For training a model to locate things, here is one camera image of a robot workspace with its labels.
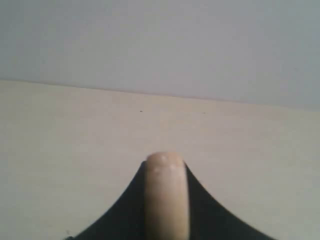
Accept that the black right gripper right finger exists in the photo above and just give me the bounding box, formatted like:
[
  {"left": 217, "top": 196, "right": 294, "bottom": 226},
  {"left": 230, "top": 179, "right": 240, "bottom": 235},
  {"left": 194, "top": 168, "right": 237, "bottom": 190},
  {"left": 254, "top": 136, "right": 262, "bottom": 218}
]
[{"left": 185, "top": 165, "right": 273, "bottom": 240}]

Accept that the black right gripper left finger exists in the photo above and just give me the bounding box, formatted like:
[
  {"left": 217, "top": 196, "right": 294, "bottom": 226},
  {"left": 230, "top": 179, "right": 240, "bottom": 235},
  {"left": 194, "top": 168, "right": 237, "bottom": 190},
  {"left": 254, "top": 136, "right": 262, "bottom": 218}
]
[{"left": 66, "top": 161, "right": 146, "bottom": 240}]

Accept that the wide white wooden paint brush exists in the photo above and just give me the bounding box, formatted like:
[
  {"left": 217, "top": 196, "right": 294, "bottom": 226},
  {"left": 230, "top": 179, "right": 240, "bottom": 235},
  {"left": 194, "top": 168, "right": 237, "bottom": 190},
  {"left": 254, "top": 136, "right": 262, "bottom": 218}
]
[{"left": 144, "top": 151, "right": 191, "bottom": 240}]

